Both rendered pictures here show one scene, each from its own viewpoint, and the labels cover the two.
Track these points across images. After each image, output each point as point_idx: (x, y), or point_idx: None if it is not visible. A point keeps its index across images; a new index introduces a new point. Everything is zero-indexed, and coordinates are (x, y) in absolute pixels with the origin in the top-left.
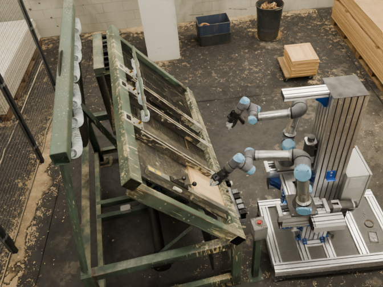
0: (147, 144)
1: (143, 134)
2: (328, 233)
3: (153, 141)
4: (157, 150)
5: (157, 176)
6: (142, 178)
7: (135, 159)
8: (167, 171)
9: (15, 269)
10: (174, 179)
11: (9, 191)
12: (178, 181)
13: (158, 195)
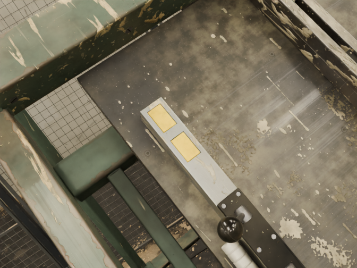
0: (299, 51)
1: (277, 0)
2: None
3: (314, 44)
4: (336, 91)
5: (173, 156)
6: (116, 130)
7: (54, 39)
8: (295, 176)
9: None
10: (237, 210)
11: None
12: (259, 234)
13: (43, 207)
